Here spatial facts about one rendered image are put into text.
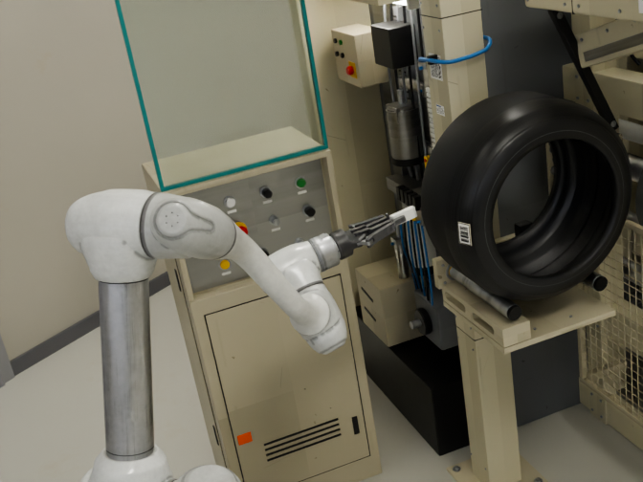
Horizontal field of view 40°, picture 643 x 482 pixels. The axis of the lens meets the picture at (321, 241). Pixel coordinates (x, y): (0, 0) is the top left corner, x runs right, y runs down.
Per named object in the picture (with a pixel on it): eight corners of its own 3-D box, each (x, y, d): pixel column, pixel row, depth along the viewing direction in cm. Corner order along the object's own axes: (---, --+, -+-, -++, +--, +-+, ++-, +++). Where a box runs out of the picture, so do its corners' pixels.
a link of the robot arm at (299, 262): (303, 246, 231) (326, 289, 227) (250, 271, 228) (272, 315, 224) (305, 231, 221) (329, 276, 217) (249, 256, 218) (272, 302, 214)
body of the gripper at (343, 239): (336, 240, 221) (368, 225, 223) (323, 230, 228) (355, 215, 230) (343, 265, 224) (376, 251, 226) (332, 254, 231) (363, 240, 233)
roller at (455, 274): (458, 260, 271) (461, 273, 272) (446, 266, 270) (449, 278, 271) (521, 303, 240) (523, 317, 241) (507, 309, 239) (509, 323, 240)
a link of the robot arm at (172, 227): (241, 205, 178) (181, 201, 182) (202, 185, 161) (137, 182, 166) (232, 269, 176) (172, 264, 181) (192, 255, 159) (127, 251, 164)
